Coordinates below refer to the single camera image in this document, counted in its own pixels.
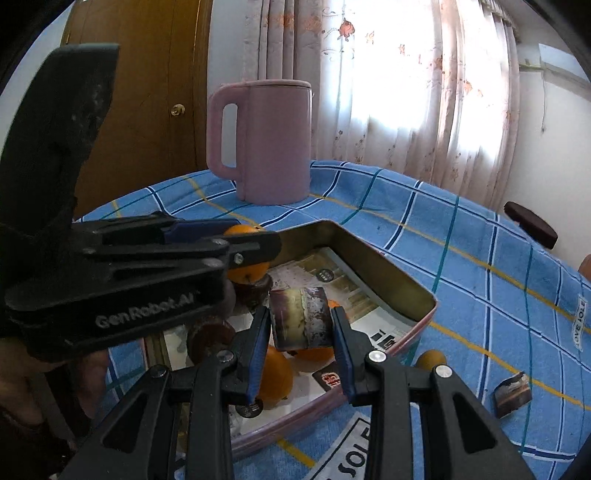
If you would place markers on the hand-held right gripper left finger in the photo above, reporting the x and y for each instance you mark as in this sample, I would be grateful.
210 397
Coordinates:
256 364

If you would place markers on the dark purple mangosteen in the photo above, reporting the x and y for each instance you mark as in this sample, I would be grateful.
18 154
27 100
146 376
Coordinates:
207 339

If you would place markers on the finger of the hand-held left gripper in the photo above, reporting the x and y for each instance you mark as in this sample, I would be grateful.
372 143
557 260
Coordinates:
249 247
194 232

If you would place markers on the dark round stool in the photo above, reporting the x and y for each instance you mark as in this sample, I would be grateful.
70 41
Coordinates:
531 224

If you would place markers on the floral sheer curtain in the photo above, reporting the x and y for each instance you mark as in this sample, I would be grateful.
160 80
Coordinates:
392 92

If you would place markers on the dark purple passion fruit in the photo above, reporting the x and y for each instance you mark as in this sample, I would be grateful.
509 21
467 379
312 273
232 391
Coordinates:
251 295

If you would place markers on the pink metal tin box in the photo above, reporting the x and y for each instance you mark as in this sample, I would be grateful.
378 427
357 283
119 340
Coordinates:
374 261

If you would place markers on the brass door knob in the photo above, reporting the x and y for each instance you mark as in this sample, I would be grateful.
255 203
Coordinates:
177 110

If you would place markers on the white air conditioner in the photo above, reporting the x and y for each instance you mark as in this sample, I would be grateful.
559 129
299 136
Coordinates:
561 62

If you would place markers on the large cut passion fruit piece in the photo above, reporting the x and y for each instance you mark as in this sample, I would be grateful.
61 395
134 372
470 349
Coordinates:
300 318

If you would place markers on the pink electric kettle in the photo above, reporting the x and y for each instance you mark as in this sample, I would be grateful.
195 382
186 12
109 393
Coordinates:
272 147

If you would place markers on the orange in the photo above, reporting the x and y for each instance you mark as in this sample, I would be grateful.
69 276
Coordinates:
277 376
247 273

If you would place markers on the wooden door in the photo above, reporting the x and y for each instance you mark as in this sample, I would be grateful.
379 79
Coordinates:
152 69

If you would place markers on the brown longan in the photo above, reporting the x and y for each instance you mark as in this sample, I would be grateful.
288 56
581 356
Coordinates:
314 354
431 360

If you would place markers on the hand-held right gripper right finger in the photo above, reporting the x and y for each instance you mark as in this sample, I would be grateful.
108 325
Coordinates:
344 355

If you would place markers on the printed paper leaflet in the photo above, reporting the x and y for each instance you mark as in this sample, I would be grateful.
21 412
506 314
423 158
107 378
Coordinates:
364 295

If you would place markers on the person's left hand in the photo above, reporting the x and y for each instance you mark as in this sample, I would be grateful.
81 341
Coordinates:
93 383

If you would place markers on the blue checkered tablecloth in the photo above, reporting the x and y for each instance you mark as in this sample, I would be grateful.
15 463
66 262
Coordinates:
461 230

